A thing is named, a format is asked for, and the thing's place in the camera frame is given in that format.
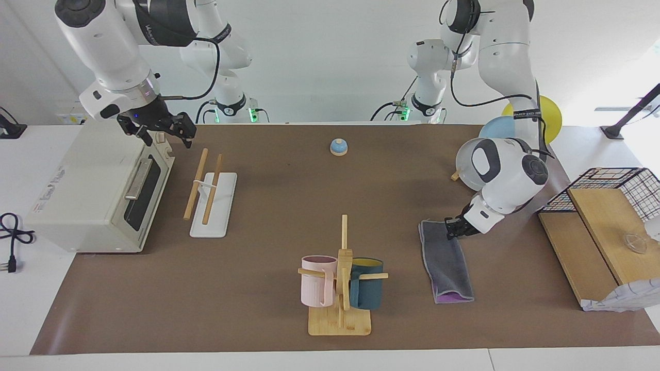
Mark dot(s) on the yellow plate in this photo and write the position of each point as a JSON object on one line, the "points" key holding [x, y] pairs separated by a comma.
{"points": [[550, 116]]}

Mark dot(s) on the white wall socket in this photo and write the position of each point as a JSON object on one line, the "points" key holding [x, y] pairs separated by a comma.
{"points": [[69, 119]]}

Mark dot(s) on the pink mug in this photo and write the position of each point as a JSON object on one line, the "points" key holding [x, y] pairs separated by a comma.
{"points": [[314, 288]]}

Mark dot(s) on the brown table mat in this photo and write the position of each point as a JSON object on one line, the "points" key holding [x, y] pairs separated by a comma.
{"points": [[268, 232]]}

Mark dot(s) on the black clamp base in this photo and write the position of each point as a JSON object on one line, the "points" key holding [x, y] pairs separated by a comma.
{"points": [[10, 130]]}

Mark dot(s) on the wooden mug tree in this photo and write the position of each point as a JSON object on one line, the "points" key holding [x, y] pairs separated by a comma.
{"points": [[340, 322]]}

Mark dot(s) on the grey plate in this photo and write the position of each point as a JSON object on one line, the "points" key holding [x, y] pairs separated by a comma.
{"points": [[464, 165]]}

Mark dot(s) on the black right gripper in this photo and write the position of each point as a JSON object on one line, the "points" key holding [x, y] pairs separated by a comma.
{"points": [[152, 121]]}

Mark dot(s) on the wooden plate rack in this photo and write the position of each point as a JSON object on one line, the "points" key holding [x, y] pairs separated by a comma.
{"points": [[455, 176]]}

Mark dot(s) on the cream toaster oven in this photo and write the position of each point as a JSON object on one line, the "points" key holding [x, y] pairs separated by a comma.
{"points": [[87, 190]]}

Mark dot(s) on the purple and grey towel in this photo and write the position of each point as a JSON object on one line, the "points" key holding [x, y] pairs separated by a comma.
{"points": [[446, 263]]}

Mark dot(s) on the light blue plate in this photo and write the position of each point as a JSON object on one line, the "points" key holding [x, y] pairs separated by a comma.
{"points": [[497, 129]]}

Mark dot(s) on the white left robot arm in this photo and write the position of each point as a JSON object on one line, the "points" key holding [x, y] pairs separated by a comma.
{"points": [[502, 62]]}

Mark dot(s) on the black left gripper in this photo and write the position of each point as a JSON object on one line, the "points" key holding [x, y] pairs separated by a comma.
{"points": [[469, 221]]}

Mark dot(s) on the blue round bell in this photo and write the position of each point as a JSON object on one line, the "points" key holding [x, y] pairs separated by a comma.
{"points": [[339, 148]]}

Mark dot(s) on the marble pattern sheet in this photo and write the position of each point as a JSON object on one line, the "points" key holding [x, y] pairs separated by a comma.
{"points": [[626, 299]]}

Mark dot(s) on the wooden shelf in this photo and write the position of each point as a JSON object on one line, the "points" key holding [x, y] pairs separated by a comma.
{"points": [[603, 232]]}

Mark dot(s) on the white towel rack wooden rods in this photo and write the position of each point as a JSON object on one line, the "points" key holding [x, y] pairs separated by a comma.
{"points": [[214, 216]]}

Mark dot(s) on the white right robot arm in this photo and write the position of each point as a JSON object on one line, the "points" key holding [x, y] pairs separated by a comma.
{"points": [[103, 46]]}

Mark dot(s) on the clear glass dish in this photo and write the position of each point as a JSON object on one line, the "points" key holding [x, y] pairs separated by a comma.
{"points": [[635, 242]]}

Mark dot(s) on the dark teal mug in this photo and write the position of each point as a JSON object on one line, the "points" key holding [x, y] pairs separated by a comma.
{"points": [[367, 293]]}

